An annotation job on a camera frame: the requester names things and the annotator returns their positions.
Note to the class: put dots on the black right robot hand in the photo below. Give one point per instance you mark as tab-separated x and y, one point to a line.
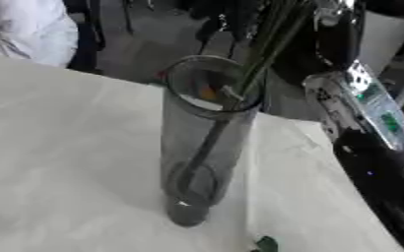
332	42

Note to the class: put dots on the green flower stems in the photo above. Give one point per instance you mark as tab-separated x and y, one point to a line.
267	55

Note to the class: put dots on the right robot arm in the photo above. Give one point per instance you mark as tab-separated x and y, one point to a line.
378	177

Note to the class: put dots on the clear grey glass vase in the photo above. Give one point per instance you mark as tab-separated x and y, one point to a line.
182	138

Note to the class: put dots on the white board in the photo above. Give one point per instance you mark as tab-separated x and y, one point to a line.
386	39

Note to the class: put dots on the black tripod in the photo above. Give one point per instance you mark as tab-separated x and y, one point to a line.
211	29

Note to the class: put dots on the green leaf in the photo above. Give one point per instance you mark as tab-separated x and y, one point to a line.
266	244

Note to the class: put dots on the person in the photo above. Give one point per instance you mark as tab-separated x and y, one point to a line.
27	29

